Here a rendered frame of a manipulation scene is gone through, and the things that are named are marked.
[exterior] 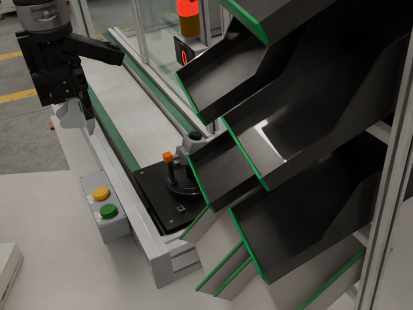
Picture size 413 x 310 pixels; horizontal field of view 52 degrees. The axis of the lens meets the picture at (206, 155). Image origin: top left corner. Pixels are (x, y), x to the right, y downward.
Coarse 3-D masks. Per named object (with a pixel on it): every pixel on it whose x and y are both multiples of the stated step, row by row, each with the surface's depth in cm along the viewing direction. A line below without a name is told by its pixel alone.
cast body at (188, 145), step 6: (192, 132) 98; (198, 132) 99; (186, 138) 98; (192, 138) 97; (198, 138) 97; (204, 138) 99; (186, 144) 98; (192, 144) 96; (198, 144) 97; (204, 144) 98; (180, 150) 98; (186, 150) 98; (192, 150) 97; (180, 156) 98; (180, 162) 98; (186, 162) 98
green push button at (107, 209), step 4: (108, 204) 101; (112, 204) 101; (104, 208) 100; (108, 208) 100; (112, 208) 100; (116, 208) 100; (100, 212) 99; (104, 212) 99; (108, 212) 99; (112, 212) 99; (116, 212) 100; (104, 216) 98; (108, 216) 98; (112, 216) 99
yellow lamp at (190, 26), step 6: (180, 18) 102; (186, 18) 101; (192, 18) 101; (198, 18) 102; (180, 24) 103; (186, 24) 101; (192, 24) 102; (198, 24) 102; (186, 30) 102; (192, 30) 102; (198, 30) 103; (186, 36) 104
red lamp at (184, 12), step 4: (176, 0) 100; (180, 0) 98; (184, 0) 98; (188, 0) 98; (196, 0) 99; (180, 4) 99; (184, 4) 99; (188, 4) 99; (192, 4) 99; (196, 4) 100; (180, 8) 100; (184, 8) 99; (188, 8) 99; (192, 8) 99; (196, 8) 100; (180, 12) 101; (184, 12) 100; (188, 12) 100; (192, 12) 100; (196, 12) 101; (184, 16) 100; (188, 16) 100
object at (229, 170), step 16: (208, 144) 73; (224, 144) 74; (192, 160) 74; (208, 160) 73; (224, 160) 71; (240, 160) 69; (208, 176) 71; (224, 176) 69; (240, 176) 67; (256, 176) 63; (208, 192) 68; (224, 192) 64; (240, 192) 64
